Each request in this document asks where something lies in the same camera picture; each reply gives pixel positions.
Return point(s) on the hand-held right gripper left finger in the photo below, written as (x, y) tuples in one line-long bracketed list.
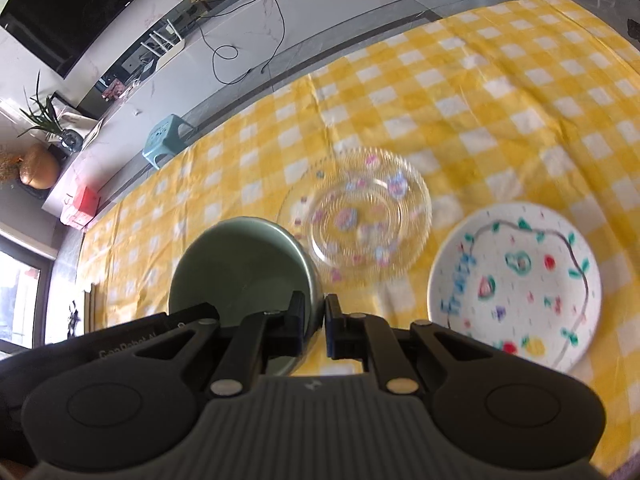
[(298, 327)]

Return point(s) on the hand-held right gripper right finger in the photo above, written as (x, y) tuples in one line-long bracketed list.
[(331, 332)]

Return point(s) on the green ceramic bowl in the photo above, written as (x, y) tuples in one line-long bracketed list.
[(240, 270)]

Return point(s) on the clear glass flowered plate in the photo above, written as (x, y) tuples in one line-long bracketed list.
[(350, 200)]

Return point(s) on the white painted plate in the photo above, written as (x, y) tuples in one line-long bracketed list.
[(520, 285)]

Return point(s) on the glass balcony door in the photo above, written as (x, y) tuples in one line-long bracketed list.
[(20, 290)]

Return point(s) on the red box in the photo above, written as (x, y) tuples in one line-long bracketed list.
[(80, 207)]

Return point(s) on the gold round vase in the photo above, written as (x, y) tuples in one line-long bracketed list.
[(39, 167)]

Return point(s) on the dried flower bunch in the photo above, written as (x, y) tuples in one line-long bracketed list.
[(7, 167)]

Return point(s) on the teal plastic stool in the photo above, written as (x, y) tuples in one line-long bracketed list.
[(165, 140)]

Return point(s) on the green plant in blue vase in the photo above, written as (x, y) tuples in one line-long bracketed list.
[(47, 115)]

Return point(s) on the small pink photo card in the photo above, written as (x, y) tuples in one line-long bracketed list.
[(114, 89)]

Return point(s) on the yellow checked tablecloth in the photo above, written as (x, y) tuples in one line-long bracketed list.
[(450, 85)]

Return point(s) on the white router with antennas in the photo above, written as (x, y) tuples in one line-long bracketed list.
[(167, 56)]

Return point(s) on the white marble tv cabinet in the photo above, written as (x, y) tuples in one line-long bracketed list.
[(310, 0)]

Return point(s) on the black curved television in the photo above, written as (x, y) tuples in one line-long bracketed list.
[(65, 5)]

